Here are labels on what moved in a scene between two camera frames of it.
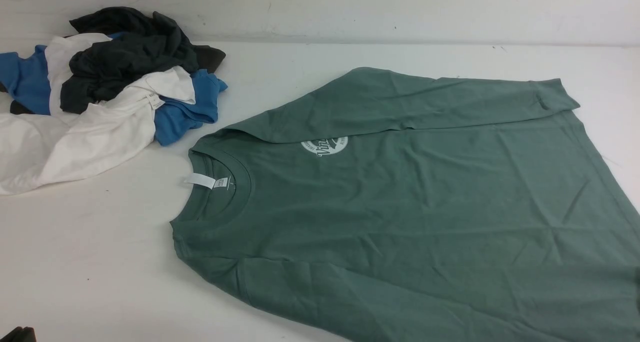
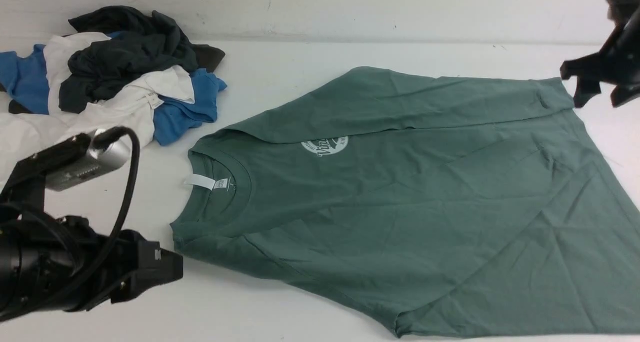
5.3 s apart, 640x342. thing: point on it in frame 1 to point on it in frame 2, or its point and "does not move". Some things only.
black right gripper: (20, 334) to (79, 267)
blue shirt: (23, 78) does not move
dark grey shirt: (146, 44) does not move
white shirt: (36, 150) does not move
